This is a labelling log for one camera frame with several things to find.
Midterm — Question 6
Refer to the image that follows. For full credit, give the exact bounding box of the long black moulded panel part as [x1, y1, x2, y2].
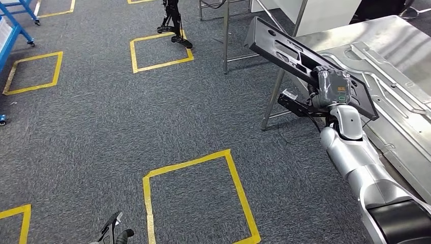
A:
[244, 16, 380, 121]

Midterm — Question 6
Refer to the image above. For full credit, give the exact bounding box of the steel workbench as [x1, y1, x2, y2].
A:
[222, 0, 431, 207]

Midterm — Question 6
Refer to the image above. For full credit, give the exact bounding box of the blue steel shelf rack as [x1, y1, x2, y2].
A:
[0, 13, 36, 73]
[0, 0, 41, 26]

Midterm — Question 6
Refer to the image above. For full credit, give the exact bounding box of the black legged robot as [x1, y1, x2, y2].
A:
[157, 0, 194, 50]

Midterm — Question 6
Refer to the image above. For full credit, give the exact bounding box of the white board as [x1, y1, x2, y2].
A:
[250, 0, 363, 37]

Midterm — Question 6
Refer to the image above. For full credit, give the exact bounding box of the pressed sheet metal panel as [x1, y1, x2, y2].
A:
[317, 41, 431, 204]

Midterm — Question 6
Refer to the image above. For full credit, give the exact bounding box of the dark chair with chrome base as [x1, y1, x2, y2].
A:
[350, 0, 431, 22]

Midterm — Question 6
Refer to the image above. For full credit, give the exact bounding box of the white plastic bin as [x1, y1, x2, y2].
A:
[0, 16, 13, 52]

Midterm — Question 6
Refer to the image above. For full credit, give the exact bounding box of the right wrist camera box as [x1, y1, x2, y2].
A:
[277, 88, 332, 118]

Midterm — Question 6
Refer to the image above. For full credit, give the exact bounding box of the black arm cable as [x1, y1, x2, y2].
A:
[302, 110, 323, 134]

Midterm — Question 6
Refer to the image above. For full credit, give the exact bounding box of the steel tube frame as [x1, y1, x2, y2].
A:
[198, 0, 254, 22]

